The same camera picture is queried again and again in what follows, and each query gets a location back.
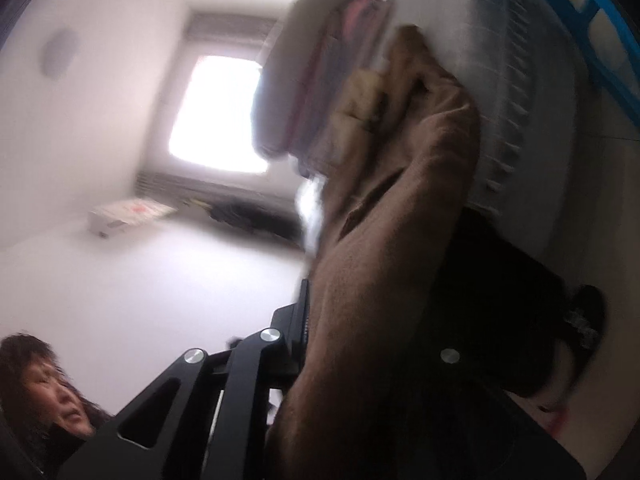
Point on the brown corduroy coat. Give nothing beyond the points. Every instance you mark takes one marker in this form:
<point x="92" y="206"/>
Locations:
<point x="404" y="266"/>

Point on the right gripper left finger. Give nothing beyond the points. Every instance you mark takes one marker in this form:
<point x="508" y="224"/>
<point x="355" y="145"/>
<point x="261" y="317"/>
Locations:
<point x="205" y="416"/>

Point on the person's head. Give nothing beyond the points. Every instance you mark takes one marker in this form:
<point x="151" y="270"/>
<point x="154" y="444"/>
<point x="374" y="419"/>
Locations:
<point x="45" y="412"/>

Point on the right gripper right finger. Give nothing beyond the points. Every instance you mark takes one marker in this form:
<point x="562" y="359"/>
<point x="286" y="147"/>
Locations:
<point x="474" y="430"/>

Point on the window curtain rail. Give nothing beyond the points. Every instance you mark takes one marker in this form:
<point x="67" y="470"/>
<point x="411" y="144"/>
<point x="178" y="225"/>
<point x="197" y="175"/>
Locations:
<point x="228" y="28"/>

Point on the white cardboard box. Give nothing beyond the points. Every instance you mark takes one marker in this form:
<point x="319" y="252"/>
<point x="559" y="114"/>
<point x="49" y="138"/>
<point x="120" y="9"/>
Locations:
<point x="111" y="219"/>

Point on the grey quilted bedspread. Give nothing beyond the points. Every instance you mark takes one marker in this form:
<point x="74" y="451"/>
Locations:
<point x="518" y="64"/>

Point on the black garment on floor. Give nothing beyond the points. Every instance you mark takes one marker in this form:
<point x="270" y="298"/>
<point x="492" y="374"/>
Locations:
<point x="253" y="218"/>

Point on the stack of folded quilted clothes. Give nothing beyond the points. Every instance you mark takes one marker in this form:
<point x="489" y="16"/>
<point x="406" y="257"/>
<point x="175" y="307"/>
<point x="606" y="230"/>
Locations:
<point x="346" y="43"/>

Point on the blue plastic basket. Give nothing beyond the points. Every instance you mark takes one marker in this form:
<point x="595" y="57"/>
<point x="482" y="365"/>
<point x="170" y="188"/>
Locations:
<point x="577" y="21"/>

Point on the round ceiling lamp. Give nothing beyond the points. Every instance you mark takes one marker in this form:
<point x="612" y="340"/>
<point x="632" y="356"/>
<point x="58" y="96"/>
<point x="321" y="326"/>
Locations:
<point x="58" y="53"/>

